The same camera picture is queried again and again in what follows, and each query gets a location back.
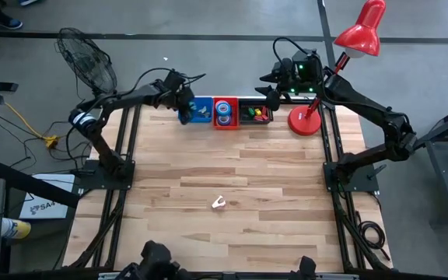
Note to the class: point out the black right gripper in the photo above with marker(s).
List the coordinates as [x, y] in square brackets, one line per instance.
[305, 74]

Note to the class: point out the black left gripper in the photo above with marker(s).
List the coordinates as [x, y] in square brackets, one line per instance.
[181, 97]

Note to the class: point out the grey staple remover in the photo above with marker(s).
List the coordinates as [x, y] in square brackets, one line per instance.
[204, 111]

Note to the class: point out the yellow mini stapler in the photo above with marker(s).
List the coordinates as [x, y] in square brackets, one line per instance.
[258, 113]

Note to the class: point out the light blue tape roll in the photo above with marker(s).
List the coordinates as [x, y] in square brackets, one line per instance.
[218, 107]

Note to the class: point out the violet blue tape roll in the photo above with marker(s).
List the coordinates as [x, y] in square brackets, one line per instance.
[219, 120]

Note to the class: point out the green mini stapler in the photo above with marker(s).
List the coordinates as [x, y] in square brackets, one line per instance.
[251, 112]

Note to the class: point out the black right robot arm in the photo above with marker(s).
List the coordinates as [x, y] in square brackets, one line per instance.
[364, 103]

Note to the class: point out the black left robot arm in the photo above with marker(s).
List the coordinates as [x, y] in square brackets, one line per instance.
[130, 97]

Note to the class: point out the black floor tape strip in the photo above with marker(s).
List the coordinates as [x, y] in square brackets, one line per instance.
[322, 19]
[169, 37]

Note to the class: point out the blue plastic basket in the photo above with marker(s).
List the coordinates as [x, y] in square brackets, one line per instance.
[202, 120]

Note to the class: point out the black plastic basket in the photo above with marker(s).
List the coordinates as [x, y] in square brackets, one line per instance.
[242, 107]

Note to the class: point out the red desk lamp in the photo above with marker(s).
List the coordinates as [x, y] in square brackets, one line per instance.
[304, 120]

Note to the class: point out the red plastic basket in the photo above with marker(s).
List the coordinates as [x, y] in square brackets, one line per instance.
[236, 116]

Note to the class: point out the pink toy airplane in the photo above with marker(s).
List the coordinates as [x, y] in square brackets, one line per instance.
[219, 202]

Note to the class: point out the black floor fan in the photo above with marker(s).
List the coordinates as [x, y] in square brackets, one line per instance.
[88, 62]

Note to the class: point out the white printed box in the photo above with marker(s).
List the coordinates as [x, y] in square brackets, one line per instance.
[60, 210]

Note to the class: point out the black metal bar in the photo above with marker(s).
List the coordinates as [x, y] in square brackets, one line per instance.
[33, 183]

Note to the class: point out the grey metal stand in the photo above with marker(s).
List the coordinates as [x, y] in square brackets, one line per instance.
[445, 155]

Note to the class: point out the person's blue shoe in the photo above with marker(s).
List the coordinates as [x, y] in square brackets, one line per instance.
[27, 2]
[12, 24]

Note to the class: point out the person's yellow white shoe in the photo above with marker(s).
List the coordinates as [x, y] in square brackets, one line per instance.
[16, 228]

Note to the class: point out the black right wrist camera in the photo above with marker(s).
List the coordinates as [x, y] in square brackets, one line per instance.
[282, 70]

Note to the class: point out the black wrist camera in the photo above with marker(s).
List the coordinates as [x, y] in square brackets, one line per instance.
[174, 79]
[282, 70]

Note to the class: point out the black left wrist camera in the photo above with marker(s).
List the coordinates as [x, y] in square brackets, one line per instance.
[174, 79]

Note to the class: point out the black aluminium table frame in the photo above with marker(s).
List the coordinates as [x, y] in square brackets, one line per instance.
[123, 132]

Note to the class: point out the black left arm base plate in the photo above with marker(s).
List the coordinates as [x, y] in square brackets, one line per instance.
[92, 183]

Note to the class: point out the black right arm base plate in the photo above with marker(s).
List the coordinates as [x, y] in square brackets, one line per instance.
[364, 183]

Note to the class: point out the black clamp mount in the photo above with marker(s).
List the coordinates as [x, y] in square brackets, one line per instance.
[156, 256]
[305, 268]

